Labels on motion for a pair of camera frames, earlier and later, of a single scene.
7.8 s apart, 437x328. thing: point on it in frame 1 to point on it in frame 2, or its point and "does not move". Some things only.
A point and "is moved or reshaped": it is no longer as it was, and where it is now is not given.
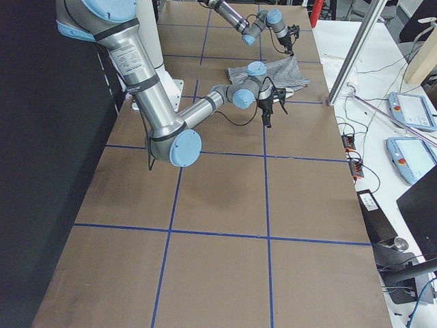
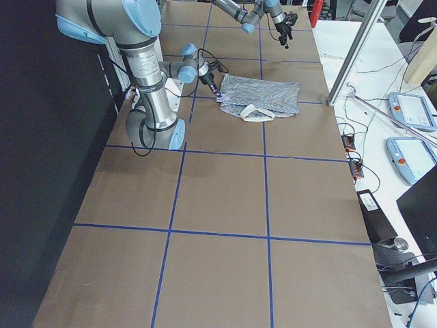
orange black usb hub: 348,142 does not move
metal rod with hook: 425,137 does not move
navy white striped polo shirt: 280,78 is moved or reshaped
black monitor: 418,205 does not move
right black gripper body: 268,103 to 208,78
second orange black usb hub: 356,169 does not move
